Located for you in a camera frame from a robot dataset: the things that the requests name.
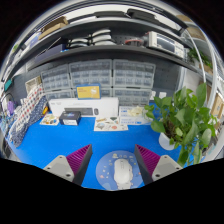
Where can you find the grey wall shelf unit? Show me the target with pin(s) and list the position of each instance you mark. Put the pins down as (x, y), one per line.
(100, 50)

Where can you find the round blue printed mouse pad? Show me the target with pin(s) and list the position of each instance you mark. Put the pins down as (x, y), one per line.
(103, 170)

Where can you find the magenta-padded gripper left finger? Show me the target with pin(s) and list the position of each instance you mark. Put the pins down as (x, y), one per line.
(63, 166)

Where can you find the white computer mouse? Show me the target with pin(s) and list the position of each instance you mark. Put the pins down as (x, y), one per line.
(121, 171)

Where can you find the long white keyboard box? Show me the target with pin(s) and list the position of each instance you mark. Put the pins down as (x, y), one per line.
(56, 105)

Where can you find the white metal shelf rack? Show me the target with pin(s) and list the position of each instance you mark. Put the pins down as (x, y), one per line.
(213, 76)

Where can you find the yellow box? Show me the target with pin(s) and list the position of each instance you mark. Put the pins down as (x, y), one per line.
(88, 91)

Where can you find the small black box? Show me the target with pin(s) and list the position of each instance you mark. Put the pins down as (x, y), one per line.
(70, 118)

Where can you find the purple plastic bag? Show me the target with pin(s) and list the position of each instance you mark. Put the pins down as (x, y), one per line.
(11, 107)

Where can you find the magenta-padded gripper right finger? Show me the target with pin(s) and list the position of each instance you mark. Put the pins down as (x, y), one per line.
(163, 166)

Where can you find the green plant in white pot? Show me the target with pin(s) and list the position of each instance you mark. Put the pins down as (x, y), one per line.
(186, 123)

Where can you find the printed sticker sheet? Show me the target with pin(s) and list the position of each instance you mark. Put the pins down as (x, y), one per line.
(49, 120)
(110, 124)

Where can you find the teal plastic bin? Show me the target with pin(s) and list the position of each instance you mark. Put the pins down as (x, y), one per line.
(8, 84)

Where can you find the white woven basket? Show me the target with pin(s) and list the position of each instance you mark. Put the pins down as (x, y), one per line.
(33, 85)

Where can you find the white and blue carton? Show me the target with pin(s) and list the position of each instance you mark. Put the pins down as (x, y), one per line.
(133, 120)

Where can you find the dotted and checked patterned cloth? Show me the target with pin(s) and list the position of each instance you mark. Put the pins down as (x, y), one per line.
(26, 110)

